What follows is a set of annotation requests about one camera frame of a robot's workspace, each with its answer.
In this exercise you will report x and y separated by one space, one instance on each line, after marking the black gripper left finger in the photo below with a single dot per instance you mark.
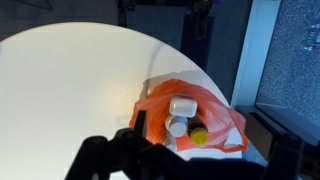
129 152

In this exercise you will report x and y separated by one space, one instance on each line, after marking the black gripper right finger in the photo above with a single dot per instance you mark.
283 153

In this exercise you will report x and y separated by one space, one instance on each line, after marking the yellow capped roll-on stick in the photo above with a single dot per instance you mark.
197 131

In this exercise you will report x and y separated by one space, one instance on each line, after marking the orange plastic bag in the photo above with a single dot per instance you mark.
226 127

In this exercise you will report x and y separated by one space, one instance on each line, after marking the white cylindrical bottle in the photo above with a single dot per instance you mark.
176 125

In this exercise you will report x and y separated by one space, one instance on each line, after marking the white round table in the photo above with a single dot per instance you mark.
62 83

